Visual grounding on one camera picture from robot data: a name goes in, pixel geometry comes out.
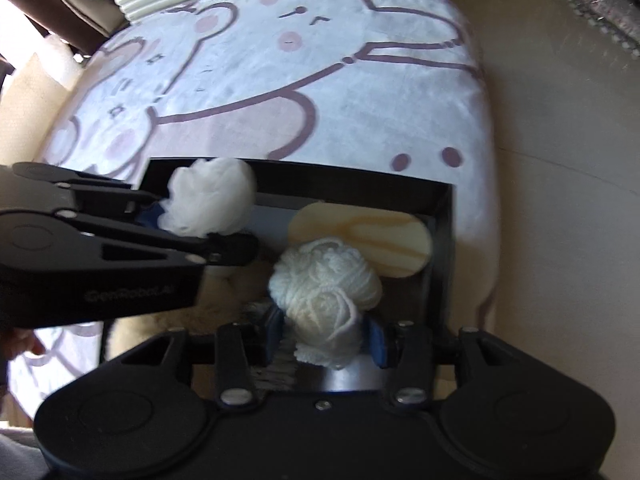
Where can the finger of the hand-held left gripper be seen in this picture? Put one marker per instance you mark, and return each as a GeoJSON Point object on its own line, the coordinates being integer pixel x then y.
{"type": "Point", "coordinates": [190, 247]}
{"type": "Point", "coordinates": [100, 190]}

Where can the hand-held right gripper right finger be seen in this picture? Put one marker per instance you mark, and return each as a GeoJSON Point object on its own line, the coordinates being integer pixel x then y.
{"type": "Point", "coordinates": [376, 342]}

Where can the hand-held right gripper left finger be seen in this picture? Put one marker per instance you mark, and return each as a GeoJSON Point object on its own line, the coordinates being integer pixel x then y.
{"type": "Point", "coordinates": [274, 340]}

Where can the beige plush toy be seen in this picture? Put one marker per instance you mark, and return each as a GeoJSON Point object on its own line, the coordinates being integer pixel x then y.
{"type": "Point", "coordinates": [225, 295]}

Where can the white yarn ball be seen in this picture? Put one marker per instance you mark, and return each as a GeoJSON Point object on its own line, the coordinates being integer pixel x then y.
{"type": "Point", "coordinates": [320, 290]}

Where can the oval wooden block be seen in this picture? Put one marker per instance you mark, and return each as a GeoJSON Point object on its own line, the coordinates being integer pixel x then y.
{"type": "Point", "coordinates": [390, 240]}

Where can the black box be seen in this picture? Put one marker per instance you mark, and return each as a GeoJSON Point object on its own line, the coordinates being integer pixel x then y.
{"type": "Point", "coordinates": [350, 185]}

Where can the person's left hand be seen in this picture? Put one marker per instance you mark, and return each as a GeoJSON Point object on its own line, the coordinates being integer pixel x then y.
{"type": "Point", "coordinates": [20, 342]}

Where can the tan cardboard sheet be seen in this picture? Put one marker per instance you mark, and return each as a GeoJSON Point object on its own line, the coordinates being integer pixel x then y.
{"type": "Point", "coordinates": [30, 110]}

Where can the white bubble wrap roll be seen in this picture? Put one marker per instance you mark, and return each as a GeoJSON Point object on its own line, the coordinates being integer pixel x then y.
{"type": "Point", "coordinates": [62, 57]}

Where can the brown curtain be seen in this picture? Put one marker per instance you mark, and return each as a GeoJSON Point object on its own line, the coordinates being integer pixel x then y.
{"type": "Point", "coordinates": [55, 5]}

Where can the bear printed blanket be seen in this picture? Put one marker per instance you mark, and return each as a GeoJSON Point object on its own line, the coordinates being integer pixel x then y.
{"type": "Point", "coordinates": [350, 85]}

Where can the pack of water bottles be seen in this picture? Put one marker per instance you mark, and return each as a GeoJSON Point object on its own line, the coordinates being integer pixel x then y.
{"type": "Point", "coordinates": [610, 5]}

